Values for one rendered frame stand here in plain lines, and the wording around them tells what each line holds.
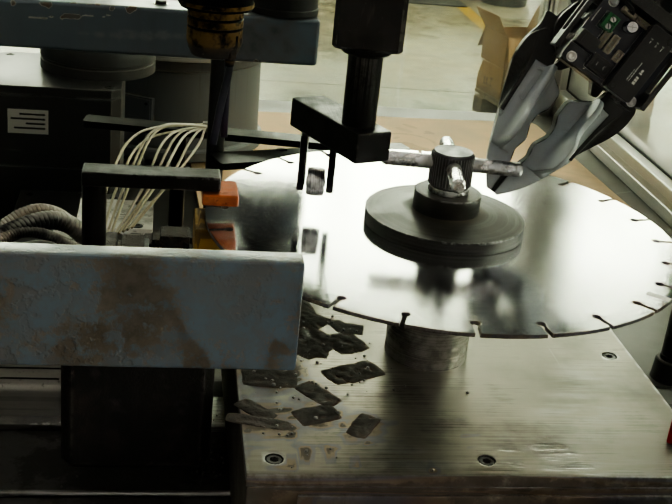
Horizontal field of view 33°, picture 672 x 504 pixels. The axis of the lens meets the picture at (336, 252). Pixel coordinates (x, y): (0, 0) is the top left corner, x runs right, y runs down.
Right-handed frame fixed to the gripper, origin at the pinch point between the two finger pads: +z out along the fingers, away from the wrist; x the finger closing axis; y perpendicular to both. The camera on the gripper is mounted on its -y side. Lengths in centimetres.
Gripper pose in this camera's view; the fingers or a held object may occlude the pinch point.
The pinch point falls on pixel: (501, 174)
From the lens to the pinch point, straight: 79.2
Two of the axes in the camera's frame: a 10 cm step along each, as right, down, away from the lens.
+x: 8.1, 5.9, 0.8
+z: -5.9, 7.9, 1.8
